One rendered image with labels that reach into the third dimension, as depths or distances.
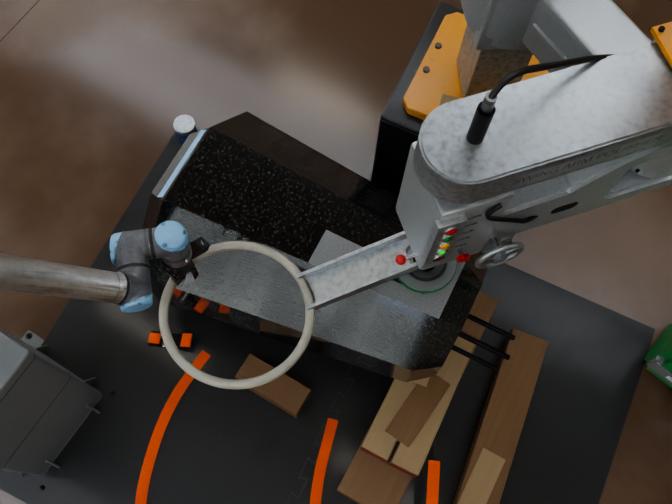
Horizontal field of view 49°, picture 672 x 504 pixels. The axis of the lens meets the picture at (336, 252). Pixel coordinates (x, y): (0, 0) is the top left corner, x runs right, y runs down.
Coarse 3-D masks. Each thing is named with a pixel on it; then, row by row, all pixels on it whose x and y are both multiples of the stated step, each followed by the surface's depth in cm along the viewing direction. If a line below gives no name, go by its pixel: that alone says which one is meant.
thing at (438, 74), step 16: (448, 16) 290; (448, 32) 287; (464, 32) 287; (432, 48) 285; (448, 48) 285; (432, 64) 282; (448, 64) 282; (528, 64) 283; (416, 80) 279; (432, 80) 280; (448, 80) 280; (416, 96) 277; (432, 96) 277; (416, 112) 275
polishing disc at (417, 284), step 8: (408, 248) 250; (448, 264) 249; (416, 272) 247; (424, 272) 247; (432, 272) 248; (440, 272) 248; (448, 272) 248; (408, 280) 246; (416, 280) 246; (424, 280) 246; (432, 280) 247; (440, 280) 247; (448, 280) 247; (416, 288) 246; (424, 288) 246; (432, 288) 246
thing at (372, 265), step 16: (384, 240) 234; (400, 240) 237; (352, 256) 236; (368, 256) 238; (384, 256) 237; (304, 272) 237; (320, 272) 240; (336, 272) 239; (352, 272) 238; (368, 272) 237; (384, 272) 235; (400, 272) 230; (320, 288) 239; (336, 288) 238; (352, 288) 232; (368, 288) 235; (320, 304) 234
